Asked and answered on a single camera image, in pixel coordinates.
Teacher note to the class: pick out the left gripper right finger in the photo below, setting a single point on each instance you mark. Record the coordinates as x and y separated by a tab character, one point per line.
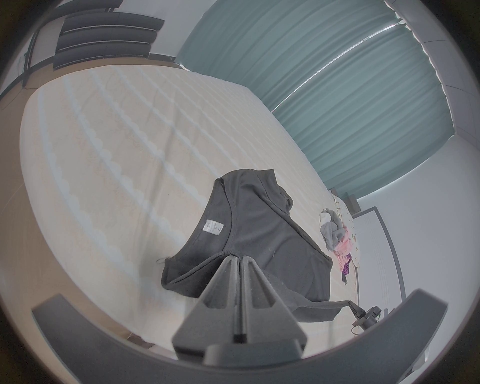
266	311

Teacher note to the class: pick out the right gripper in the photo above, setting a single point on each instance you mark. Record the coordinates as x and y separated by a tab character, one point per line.
362	318

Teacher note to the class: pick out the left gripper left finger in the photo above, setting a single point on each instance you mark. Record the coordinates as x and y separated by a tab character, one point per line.
217	311

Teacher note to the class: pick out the black T-shirt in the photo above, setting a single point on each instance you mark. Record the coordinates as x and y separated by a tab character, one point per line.
255	225

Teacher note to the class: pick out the small black garment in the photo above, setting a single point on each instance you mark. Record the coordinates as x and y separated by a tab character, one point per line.
344	280

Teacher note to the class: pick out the purple garment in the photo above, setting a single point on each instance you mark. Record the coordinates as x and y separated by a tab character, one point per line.
347	267

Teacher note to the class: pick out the pink garment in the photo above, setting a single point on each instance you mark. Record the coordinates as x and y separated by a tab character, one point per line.
343	249

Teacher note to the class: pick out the grey garment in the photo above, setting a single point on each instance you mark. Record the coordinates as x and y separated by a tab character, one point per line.
332	234

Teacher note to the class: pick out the white garment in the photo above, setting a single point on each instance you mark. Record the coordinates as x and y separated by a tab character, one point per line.
323	217

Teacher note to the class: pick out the grey bedside table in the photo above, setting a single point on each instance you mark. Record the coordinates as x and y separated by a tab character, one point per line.
353	205

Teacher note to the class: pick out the bed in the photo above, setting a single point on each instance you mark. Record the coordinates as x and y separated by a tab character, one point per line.
112	150

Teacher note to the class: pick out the blue-green curtain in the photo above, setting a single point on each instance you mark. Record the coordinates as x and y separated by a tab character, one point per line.
281	45
375	123

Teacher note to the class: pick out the black chest of drawers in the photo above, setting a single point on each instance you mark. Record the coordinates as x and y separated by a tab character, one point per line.
105	41

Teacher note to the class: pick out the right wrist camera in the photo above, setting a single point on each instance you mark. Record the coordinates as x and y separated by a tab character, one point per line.
374	312

